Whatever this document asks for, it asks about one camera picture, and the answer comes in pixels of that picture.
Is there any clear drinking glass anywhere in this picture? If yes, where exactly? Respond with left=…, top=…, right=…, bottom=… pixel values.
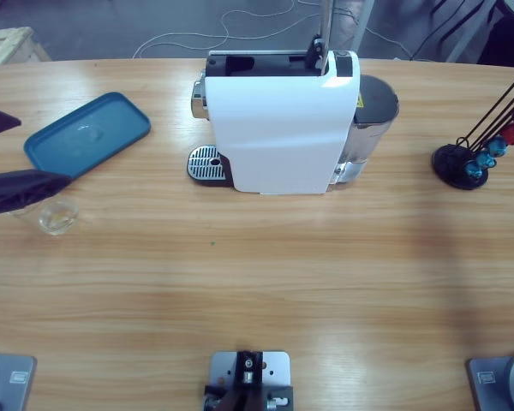
left=6, top=196, right=81, bottom=236

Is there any silver coffee machine lever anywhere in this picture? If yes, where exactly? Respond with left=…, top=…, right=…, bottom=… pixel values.
left=306, top=0, right=336, bottom=72

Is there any white capsule coffee machine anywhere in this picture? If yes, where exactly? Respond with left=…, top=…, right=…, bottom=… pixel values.
left=186, top=49, right=400, bottom=197

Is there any wooden crate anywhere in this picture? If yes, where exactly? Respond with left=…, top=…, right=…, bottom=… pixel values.
left=0, top=26, right=52, bottom=69

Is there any teal plastic tray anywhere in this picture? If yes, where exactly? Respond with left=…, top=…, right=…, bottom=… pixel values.
left=23, top=91, right=152, bottom=179

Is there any silver grille drip tray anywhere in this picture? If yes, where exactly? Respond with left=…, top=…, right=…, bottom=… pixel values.
left=186, top=144, right=233, bottom=188

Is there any clear water tank black lid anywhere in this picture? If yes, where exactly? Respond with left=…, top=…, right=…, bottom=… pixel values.
left=333, top=74, right=400, bottom=186

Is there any black capsule holder stand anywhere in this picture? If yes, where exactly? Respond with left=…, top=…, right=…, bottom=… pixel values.
left=431, top=70, right=514, bottom=192

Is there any black chair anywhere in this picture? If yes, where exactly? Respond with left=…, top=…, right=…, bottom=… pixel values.
left=481, top=15, right=514, bottom=69

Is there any arm grey base plate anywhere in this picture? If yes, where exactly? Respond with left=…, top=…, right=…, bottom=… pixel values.
left=465, top=350, right=514, bottom=411
left=0, top=350, right=39, bottom=411

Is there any long white floor cable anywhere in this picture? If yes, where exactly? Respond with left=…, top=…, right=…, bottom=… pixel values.
left=132, top=0, right=356, bottom=59

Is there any center metal mount plate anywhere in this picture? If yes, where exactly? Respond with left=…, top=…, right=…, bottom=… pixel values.
left=202, top=349, right=296, bottom=411

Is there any short white floor cable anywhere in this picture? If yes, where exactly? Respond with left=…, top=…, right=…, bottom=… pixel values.
left=362, top=26, right=413, bottom=60

